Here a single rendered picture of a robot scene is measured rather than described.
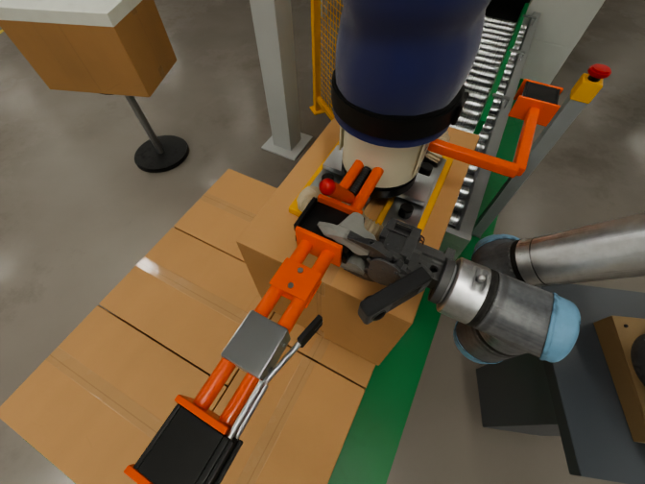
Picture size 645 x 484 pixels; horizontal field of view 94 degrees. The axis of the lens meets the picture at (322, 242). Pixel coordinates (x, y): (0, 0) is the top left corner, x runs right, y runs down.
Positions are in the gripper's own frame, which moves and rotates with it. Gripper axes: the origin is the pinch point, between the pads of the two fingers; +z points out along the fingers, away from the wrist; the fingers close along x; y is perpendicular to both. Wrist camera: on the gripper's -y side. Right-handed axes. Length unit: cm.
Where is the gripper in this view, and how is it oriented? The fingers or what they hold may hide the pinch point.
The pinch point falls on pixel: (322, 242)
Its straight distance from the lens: 50.1
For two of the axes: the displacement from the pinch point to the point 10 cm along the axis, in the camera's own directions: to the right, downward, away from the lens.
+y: 4.6, -7.5, 4.7
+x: -0.1, -5.4, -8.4
